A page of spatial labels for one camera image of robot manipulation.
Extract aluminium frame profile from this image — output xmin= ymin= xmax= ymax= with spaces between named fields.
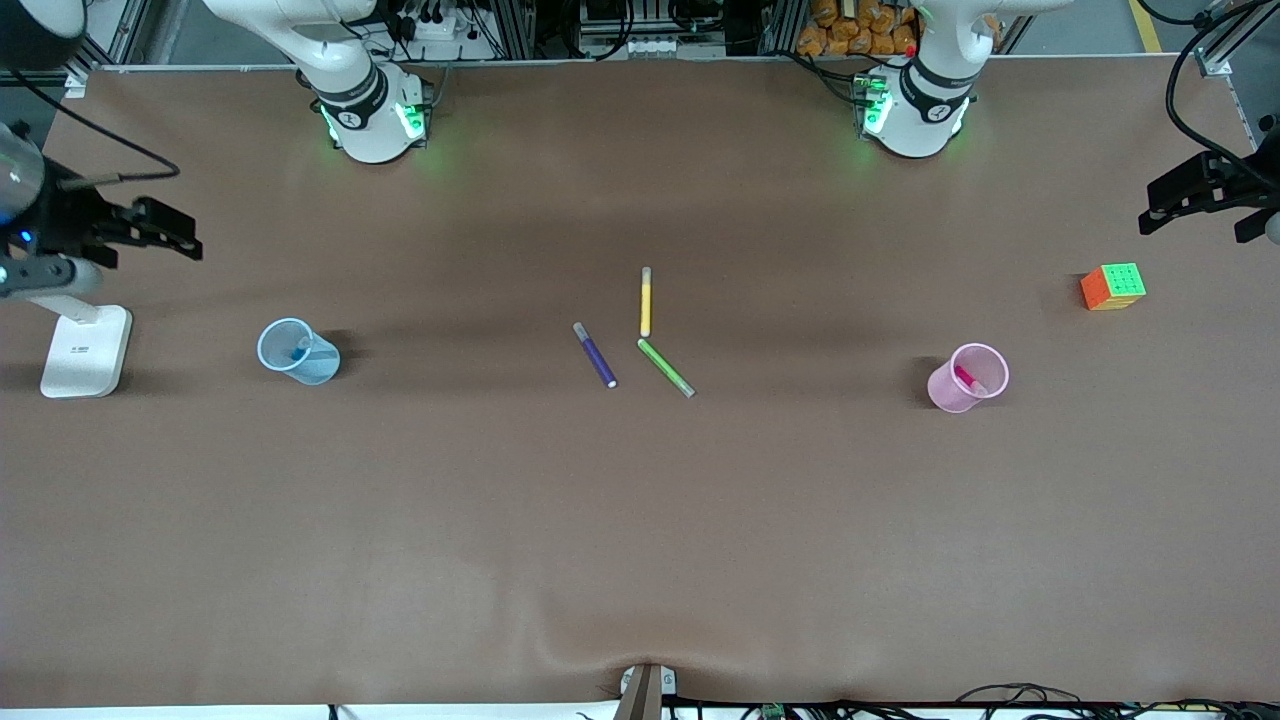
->
xmin=60 ymin=0 xmax=191 ymax=99
xmin=1195 ymin=0 xmax=1280 ymax=78

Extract brown post with metal bracket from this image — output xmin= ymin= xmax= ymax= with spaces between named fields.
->
xmin=612 ymin=663 xmax=679 ymax=720

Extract orange packaged goods pile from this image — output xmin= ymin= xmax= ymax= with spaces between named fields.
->
xmin=795 ymin=0 xmax=921 ymax=57

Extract green marker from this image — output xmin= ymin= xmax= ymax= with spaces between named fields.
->
xmin=637 ymin=338 xmax=697 ymax=399

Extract pink plastic cup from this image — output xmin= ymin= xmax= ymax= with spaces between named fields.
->
xmin=927 ymin=343 xmax=1010 ymax=414

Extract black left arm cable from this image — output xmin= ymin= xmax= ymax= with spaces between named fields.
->
xmin=1164 ymin=0 xmax=1280 ymax=173

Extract white stand base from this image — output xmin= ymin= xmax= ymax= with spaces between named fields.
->
xmin=38 ymin=293 xmax=133 ymax=399

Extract purple marker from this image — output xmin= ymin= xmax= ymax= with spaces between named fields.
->
xmin=572 ymin=321 xmax=619 ymax=390

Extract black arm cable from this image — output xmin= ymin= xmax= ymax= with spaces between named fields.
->
xmin=1164 ymin=0 xmax=1280 ymax=173
xmin=0 ymin=68 xmax=181 ymax=189

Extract light blue plastic cup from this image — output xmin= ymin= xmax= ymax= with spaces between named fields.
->
xmin=257 ymin=318 xmax=342 ymax=386

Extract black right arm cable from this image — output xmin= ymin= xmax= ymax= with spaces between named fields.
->
xmin=0 ymin=68 xmax=181 ymax=189

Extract multicoloured puzzle cube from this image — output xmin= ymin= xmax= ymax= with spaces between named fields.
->
xmin=1080 ymin=262 xmax=1148 ymax=312

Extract black cable loop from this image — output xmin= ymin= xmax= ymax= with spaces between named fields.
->
xmin=958 ymin=682 xmax=1086 ymax=707

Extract white power strip with plugs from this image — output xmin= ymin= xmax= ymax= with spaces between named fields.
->
xmin=392 ymin=5 xmax=501 ymax=63

